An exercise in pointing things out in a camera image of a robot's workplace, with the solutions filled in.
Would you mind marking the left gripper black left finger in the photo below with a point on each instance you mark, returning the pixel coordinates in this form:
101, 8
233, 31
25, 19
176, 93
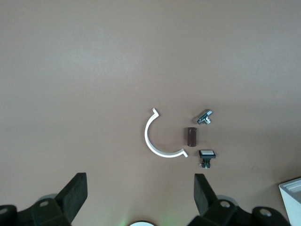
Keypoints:
75, 193

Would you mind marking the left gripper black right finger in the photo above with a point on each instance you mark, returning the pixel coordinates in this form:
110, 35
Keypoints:
204, 195

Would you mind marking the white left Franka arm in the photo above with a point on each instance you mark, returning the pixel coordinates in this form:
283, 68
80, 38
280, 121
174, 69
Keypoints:
141, 223

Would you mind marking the black button with white face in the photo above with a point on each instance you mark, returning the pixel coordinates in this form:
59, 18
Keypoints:
207, 153

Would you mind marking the white drawer cabinet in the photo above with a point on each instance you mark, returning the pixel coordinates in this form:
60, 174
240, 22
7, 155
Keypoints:
291, 207

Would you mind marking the dark brown plastic block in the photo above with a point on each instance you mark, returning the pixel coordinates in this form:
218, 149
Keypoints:
190, 137

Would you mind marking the silver metal tee fitting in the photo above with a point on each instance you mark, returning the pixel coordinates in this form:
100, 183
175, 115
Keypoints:
204, 117

